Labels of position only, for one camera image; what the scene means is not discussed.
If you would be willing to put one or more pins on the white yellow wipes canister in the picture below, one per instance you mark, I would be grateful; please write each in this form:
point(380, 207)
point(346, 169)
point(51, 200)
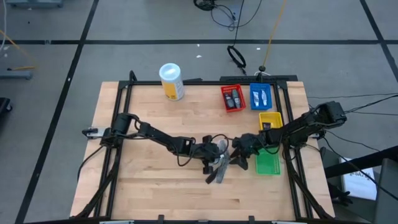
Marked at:
point(171, 82)

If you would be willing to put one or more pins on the white printed box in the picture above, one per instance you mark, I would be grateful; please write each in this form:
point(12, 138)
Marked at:
point(357, 183)

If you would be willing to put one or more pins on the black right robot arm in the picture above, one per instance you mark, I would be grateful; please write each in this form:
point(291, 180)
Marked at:
point(311, 121)

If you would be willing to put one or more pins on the grey deodorant stick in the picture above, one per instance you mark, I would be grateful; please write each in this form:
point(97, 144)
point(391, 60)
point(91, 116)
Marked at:
point(236, 99)
point(229, 101)

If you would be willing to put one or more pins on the black floor knob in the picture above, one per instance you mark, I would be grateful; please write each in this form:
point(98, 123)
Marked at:
point(262, 69)

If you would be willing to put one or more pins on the grey floor base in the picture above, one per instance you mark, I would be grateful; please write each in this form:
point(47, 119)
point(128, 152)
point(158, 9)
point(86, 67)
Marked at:
point(15, 74)

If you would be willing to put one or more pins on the black flat bar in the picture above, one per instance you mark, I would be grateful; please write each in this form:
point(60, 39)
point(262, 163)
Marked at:
point(248, 77)

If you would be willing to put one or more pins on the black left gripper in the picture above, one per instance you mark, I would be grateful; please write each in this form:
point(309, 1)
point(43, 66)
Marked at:
point(208, 152)

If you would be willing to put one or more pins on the black slanted beam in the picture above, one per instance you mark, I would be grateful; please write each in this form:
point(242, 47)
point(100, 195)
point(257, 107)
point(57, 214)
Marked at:
point(357, 163)

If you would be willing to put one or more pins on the blue plastic basket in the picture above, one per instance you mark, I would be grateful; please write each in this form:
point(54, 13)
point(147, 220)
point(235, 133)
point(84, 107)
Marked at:
point(260, 107)

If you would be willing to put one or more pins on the grey cabinet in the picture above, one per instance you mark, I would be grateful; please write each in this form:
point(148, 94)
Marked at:
point(388, 193)

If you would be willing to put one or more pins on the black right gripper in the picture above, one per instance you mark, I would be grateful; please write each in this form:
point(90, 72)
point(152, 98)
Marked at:
point(248, 144)

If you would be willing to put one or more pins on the white toothpaste tube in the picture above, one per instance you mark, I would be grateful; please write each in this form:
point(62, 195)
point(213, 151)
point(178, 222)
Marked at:
point(255, 98)
point(263, 98)

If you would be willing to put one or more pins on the green plastic basket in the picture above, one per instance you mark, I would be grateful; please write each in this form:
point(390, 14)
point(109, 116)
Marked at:
point(268, 163)

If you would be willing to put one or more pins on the grey flat object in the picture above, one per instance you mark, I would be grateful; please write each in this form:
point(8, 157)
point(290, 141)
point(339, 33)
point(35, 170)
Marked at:
point(34, 3)

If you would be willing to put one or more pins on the dark blue travel tube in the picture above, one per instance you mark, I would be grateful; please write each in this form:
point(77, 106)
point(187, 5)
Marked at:
point(266, 126)

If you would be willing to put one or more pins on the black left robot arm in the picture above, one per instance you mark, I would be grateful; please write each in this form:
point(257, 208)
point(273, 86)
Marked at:
point(155, 133)

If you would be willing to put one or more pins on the red plastic basket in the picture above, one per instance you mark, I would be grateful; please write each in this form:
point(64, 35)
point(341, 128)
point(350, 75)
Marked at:
point(233, 105)

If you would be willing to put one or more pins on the yellow plastic basket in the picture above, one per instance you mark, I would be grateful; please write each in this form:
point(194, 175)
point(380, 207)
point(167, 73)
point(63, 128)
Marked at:
point(275, 119)

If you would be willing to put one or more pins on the black object at floor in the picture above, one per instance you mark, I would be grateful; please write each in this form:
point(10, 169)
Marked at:
point(3, 105)

